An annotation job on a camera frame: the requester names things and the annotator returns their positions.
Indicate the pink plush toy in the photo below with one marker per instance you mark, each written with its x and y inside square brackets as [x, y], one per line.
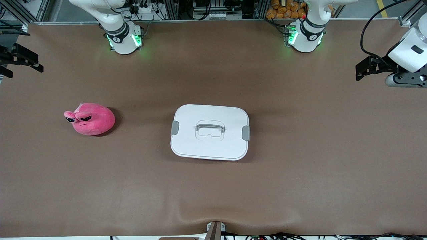
[93, 121]

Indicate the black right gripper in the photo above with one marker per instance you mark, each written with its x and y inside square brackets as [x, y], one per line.
[7, 57]

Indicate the silver table edge rail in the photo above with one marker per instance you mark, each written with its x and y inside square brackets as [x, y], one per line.
[200, 20]

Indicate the white power strip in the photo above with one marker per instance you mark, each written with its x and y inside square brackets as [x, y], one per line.
[217, 15]

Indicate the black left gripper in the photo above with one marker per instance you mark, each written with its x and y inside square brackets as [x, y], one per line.
[381, 65]

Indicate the metal table edge bracket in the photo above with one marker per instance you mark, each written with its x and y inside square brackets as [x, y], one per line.
[215, 231]

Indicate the aluminium frame profile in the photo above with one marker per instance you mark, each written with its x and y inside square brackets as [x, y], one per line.
[42, 10]
[408, 16]

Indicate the white box lid grey clips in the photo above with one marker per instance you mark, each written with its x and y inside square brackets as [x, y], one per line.
[210, 143]

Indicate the orange toy pile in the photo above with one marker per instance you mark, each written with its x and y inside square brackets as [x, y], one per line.
[280, 10]

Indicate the white socket box with plugs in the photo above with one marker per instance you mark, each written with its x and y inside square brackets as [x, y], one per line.
[146, 13]

